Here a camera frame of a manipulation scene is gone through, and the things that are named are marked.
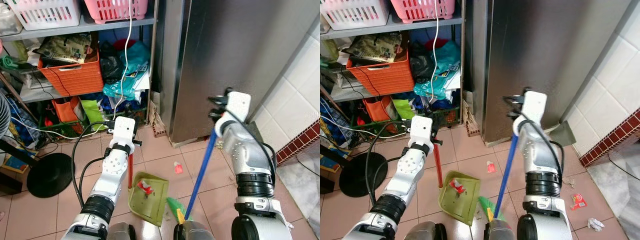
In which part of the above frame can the red tiled curb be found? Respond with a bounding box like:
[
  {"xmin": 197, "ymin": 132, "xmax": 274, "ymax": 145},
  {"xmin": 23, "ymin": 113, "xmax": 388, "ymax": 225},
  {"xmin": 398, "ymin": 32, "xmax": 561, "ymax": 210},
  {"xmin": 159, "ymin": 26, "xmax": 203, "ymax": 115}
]
[
  {"xmin": 579, "ymin": 107, "xmax": 640, "ymax": 169},
  {"xmin": 274, "ymin": 119, "xmax": 321, "ymax": 167}
]

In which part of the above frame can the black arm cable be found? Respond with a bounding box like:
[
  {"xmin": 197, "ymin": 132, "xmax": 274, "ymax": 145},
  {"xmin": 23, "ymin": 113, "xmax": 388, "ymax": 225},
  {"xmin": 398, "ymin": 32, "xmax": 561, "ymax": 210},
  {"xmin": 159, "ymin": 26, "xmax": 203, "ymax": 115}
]
[
  {"xmin": 71, "ymin": 121, "xmax": 117, "ymax": 209},
  {"xmin": 364, "ymin": 119, "xmax": 412, "ymax": 207},
  {"xmin": 234, "ymin": 114, "xmax": 277, "ymax": 187},
  {"xmin": 529, "ymin": 117, "xmax": 565, "ymax": 174}
]

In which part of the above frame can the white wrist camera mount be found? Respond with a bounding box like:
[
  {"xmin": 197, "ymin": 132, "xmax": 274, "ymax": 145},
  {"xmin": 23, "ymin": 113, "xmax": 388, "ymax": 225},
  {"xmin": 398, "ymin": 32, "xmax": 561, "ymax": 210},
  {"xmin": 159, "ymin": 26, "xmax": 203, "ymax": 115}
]
[
  {"xmin": 522, "ymin": 90, "xmax": 549, "ymax": 124},
  {"xmin": 224, "ymin": 91, "xmax": 252, "ymax": 124},
  {"xmin": 107, "ymin": 116, "xmax": 137, "ymax": 149},
  {"xmin": 408, "ymin": 115, "xmax": 434, "ymax": 147}
]

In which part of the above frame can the grey fan head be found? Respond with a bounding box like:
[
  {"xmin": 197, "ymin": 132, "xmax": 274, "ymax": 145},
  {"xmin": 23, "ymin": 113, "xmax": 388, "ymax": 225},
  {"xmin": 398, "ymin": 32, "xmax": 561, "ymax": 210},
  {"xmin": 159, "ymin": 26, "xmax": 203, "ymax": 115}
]
[{"xmin": 0, "ymin": 92, "xmax": 12, "ymax": 142}]

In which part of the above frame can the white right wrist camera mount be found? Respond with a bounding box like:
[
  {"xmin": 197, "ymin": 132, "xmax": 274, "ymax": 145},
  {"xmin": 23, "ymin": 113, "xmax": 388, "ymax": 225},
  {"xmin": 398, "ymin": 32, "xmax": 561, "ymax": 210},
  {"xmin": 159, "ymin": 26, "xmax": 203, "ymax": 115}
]
[
  {"xmin": 522, "ymin": 90, "xmax": 549, "ymax": 124},
  {"xmin": 224, "ymin": 91, "xmax": 252, "ymax": 124}
]

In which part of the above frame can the grey robot left leg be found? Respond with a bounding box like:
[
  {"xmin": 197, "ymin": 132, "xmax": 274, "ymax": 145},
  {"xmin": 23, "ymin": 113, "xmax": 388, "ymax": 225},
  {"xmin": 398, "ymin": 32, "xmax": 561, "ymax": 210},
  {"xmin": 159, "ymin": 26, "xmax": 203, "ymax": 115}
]
[
  {"xmin": 108, "ymin": 222, "xmax": 137, "ymax": 240},
  {"xmin": 404, "ymin": 221, "xmax": 449, "ymax": 240}
]

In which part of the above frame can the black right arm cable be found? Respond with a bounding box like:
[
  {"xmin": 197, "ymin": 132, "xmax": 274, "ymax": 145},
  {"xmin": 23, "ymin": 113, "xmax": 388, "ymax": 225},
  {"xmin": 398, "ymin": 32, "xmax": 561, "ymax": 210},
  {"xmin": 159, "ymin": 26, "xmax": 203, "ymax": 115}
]
[
  {"xmin": 234, "ymin": 114, "xmax": 277, "ymax": 187},
  {"xmin": 529, "ymin": 117, "xmax": 565, "ymax": 174}
]

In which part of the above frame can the grey robot right leg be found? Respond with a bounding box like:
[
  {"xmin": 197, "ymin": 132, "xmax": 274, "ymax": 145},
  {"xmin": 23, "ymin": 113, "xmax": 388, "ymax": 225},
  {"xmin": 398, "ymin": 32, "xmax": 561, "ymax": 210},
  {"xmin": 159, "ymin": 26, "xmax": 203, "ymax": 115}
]
[
  {"xmin": 483, "ymin": 218, "xmax": 516, "ymax": 240},
  {"xmin": 173, "ymin": 219, "xmax": 216, "ymax": 240}
]

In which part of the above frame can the red printed snack wrapper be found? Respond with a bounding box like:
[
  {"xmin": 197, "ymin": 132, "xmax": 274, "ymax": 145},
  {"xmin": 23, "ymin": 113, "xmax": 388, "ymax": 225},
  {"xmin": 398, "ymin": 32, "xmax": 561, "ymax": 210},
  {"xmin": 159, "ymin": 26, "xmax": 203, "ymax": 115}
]
[{"xmin": 571, "ymin": 193, "xmax": 589, "ymax": 211}]

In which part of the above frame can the blue-handled green broom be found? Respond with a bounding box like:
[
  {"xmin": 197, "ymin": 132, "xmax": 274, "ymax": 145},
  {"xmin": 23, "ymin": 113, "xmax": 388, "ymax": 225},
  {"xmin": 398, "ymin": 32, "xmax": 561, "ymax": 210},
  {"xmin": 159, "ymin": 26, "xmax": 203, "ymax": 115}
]
[
  {"xmin": 166, "ymin": 129, "xmax": 220, "ymax": 227},
  {"xmin": 477, "ymin": 131, "xmax": 521, "ymax": 224}
]

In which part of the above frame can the pink plastic basket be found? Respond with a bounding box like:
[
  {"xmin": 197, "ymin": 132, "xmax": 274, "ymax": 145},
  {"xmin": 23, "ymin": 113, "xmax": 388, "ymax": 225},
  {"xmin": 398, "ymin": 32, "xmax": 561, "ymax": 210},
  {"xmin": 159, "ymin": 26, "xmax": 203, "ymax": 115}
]
[
  {"xmin": 389, "ymin": 0, "xmax": 456, "ymax": 25},
  {"xmin": 83, "ymin": 0, "xmax": 149, "ymax": 25}
]

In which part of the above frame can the grey metal shelf rack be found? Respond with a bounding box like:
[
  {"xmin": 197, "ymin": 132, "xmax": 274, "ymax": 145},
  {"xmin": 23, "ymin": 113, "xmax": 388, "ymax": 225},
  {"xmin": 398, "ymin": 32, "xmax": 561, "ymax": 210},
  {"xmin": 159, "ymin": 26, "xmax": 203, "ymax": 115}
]
[
  {"xmin": 320, "ymin": 0, "xmax": 467, "ymax": 137},
  {"xmin": 0, "ymin": 0, "xmax": 157, "ymax": 138}
]

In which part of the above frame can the brown cardboard piece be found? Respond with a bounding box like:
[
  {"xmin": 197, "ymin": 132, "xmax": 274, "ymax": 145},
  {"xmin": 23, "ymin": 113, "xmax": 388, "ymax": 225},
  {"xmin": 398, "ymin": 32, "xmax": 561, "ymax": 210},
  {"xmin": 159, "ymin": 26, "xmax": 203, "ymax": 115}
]
[
  {"xmin": 460, "ymin": 89, "xmax": 484, "ymax": 137},
  {"xmin": 148, "ymin": 91, "xmax": 169, "ymax": 139}
]

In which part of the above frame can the white plastic basket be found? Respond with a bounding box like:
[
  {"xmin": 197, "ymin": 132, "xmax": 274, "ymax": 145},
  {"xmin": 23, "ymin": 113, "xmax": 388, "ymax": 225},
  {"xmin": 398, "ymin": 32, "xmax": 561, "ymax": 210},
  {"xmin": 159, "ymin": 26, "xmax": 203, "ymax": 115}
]
[
  {"xmin": 322, "ymin": 0, "xmax": 391, "ymax": 31},
  {"xmin": 4, "ymin": 0, "xmax": 82, "ymax": 31}
]

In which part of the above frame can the printed paper bundle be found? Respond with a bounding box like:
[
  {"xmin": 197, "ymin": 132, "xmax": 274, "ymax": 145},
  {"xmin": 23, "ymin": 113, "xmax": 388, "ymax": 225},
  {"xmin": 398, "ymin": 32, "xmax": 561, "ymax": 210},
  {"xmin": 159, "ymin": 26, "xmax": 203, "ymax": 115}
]
[
  {"xmin": 348, "ymin": 31, "xmax": 404, "ymax": 64},
  {"xmin": 38, "ymin": 33, "xmax": 94, "ymax": 66}
]

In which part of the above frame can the teal plastic bag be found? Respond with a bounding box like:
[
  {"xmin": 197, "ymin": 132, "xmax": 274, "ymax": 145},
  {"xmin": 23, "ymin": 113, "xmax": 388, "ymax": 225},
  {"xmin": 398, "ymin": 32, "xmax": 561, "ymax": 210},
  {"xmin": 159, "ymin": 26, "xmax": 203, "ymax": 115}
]
[
  {"xmin": 103, "ymin": 41, "xmax": 151, "ymax": 101},
  {"xmin": 413, "ymin": 40, "xmax": 461, "ymax": 100}
]

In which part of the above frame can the white hanging cable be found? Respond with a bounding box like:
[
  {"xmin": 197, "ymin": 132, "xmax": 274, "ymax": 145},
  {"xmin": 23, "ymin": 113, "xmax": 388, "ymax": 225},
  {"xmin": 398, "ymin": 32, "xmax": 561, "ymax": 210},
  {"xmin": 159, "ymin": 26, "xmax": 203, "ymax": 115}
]
[
  {"xmin": 112, "ymin": 0, "xmax": 134, "ymax": 122},
  {"xmin": 426, "ymin": 0, "xmax": 442, "ymax": 107}
]

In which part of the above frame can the clear plastic bag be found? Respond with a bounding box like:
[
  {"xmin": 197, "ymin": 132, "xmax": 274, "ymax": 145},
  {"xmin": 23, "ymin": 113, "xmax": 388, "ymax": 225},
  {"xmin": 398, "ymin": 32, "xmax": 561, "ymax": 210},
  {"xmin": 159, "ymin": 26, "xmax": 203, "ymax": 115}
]
[{"xmin": 0, "ymin": 2, "xmax": 24, "ymax": 37}]

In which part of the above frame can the green dustpan with red handle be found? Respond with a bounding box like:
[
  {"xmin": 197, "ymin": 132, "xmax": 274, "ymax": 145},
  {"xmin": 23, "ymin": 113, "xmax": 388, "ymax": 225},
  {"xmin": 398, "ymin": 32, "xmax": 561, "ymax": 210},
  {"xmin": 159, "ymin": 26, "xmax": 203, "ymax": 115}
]
[
  {"xmin": 126, "ymin": 151, "xmax": 170, "ymax": 228},
  {"xmin": 433, "ymin": 144, "xmax": 482, "ymax": 226}
]

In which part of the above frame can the lime green bag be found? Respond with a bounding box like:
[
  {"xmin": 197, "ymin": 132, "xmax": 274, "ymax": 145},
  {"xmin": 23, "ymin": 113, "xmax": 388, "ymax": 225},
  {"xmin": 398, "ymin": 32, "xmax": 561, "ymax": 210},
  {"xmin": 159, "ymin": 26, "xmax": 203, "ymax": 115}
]
[
  {"xmin": 391, "ymin": 98, "xmax": 416, "ymax": 122},
  {"xmin": 79, "ymin": 98, "xmax": 106, "ymax": 132}
]

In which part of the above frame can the orange fabric bag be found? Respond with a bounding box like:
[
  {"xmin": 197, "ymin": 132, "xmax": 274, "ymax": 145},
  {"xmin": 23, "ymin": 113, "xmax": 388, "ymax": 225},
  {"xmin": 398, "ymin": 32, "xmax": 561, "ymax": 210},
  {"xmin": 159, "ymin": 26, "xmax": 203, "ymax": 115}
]
[
  {"xmin": 363, "ymin": 96, "xmax": 396, "ymax": 124},
  {"xmin": 51, "ymin": 97, "xmax": 84, "ymax": 134}
]

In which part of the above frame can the olive green flat scrap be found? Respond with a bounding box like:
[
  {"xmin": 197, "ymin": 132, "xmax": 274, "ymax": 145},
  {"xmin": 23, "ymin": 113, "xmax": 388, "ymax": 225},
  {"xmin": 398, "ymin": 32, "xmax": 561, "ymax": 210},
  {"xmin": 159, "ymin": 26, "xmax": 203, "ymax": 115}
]
[
  {"xmin": 549, "ymin": 120, "xmax": 577, "ymax": 147},
  {"xmin": 247, "ymin": 121, "xmax": 264, "ymax": 144}
]

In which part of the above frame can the black round fan base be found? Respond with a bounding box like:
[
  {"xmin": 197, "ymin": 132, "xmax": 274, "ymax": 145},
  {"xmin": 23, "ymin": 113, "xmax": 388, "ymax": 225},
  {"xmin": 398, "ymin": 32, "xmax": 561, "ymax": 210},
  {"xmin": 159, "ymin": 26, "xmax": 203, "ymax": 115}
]
[
  {"xmin": 338, "ymin": 152, "xmax": 389, "ymax": 198},
  {"xmin": 26, "ymin": 152, "xmax": 75, "ymax": 199}
]

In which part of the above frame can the grey robot leg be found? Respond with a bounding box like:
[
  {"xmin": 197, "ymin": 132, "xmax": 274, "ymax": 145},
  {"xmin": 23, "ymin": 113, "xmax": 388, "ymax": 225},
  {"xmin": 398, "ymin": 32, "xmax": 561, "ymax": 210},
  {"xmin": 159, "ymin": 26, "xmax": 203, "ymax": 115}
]
[
  {"xmin": 173, "ymin": 219, "xmax": 216, "ymax": 240},
  {"xmin": 108, "ymin": 222, "xmax": 137, "ymax": 240},
  {"xmin": 404, "ymin": 221, "xmax": 449, "ymax": 240},
  {"xmin": 483, "ymin": 218, "xmax": 516, "ymax": 240}
]

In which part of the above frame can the orange plastic crate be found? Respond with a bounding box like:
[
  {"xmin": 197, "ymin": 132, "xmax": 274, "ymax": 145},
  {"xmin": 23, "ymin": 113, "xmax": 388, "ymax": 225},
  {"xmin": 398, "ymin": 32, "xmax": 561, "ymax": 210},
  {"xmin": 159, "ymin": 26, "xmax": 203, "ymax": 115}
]
[
  {"xmin": 37, "ymin": 49, "xmax": 105, "ymax": 97},
  {"xmin": 346, "ymin": 48, "xmax": 416, "ymax": 96}
]

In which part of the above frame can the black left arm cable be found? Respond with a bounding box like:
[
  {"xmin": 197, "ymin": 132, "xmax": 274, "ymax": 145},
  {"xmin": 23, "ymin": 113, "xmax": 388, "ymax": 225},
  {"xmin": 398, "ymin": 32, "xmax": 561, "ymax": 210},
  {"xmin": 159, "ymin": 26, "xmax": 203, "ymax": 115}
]
[
  {"xmin": 364, "ymin": 119, "xmax": 412, "ymax": 207},
  {"xmin": 71, "ymin": 121, "xmax": 117, "ymax": 209}
]

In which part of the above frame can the stainless steel fridge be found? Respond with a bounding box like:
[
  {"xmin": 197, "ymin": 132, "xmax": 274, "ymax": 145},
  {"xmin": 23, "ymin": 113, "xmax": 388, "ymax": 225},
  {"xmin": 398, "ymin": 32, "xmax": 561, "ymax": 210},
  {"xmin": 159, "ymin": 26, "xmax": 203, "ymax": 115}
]
[
  {"xmin": 159, "ymin": 0, "xmax": 321, "ymax": 147},
  {"xmin": 464, "ymin": 0, "xmax": 634, "ymax": 147}
]

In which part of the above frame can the black plastic bag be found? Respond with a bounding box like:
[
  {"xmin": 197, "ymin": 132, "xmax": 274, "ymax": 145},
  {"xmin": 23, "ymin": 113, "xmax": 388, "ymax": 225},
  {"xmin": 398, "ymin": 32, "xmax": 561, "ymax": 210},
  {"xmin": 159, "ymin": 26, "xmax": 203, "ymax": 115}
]
[
  {"xmin": 99, "ymin": 41, "xmax": 124, "ymax": 85},
  {"xmin": 408, "ymin": 41, "xmax": 434, "ymax": 84}
]

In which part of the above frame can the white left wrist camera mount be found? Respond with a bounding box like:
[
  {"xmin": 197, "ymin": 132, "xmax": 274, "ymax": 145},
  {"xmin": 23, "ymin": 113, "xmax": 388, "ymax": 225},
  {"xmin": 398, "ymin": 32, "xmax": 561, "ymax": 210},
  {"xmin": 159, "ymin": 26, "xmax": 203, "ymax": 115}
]
[
  {"xmin": 408, "ymin": 115, "xmax": 434, "ymax": 147},
  {"xmin": 107, "ymin": 116, "xmax": 137, "ymax": 149}
]

